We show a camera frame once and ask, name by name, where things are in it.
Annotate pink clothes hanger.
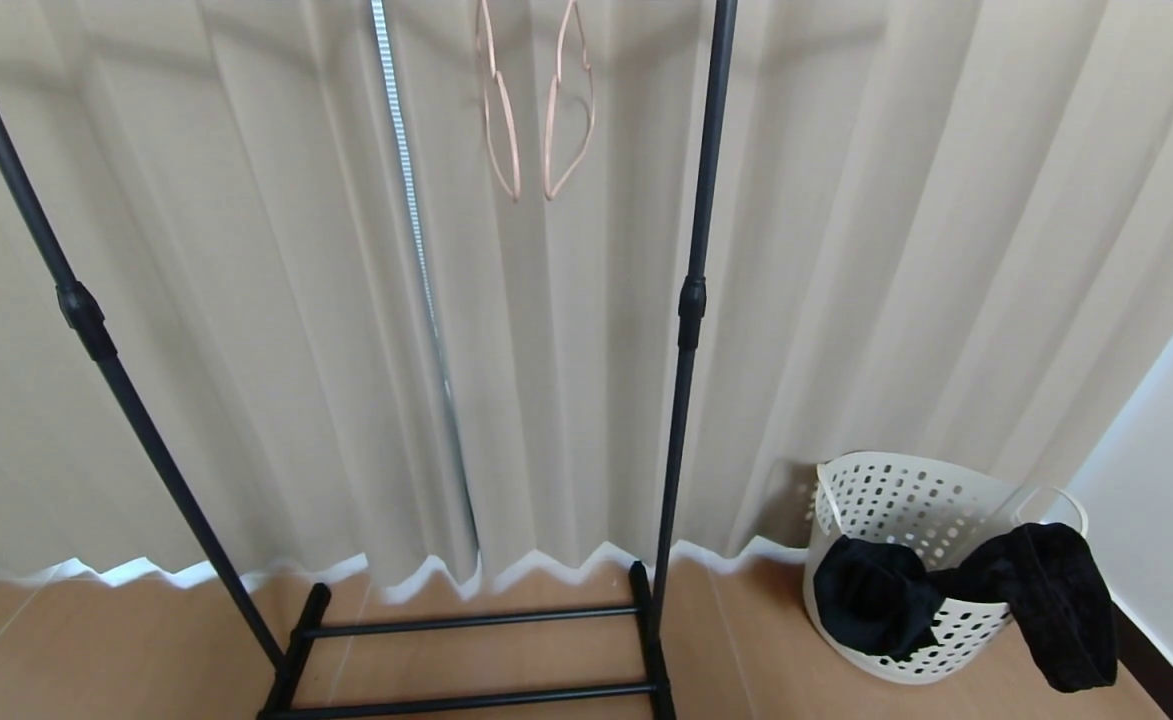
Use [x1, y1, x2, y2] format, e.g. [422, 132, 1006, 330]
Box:
[543, 0, 597, 202]
[475, 0, 523, 204]

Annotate black garment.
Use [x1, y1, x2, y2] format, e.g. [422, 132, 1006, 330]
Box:
[812, 535, 948, 663]

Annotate black shorts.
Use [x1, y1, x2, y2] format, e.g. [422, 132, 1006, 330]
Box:
[931, 521, 1121, 694]

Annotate black clothes rack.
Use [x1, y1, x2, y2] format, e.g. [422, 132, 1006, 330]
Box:
[0, 0, 739, 720]

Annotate white laundry basket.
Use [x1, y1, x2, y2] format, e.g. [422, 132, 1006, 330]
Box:
[802, 451, 1090, 686]

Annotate beige curtain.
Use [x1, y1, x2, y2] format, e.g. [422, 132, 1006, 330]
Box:
[0, 0, 1173, 604]

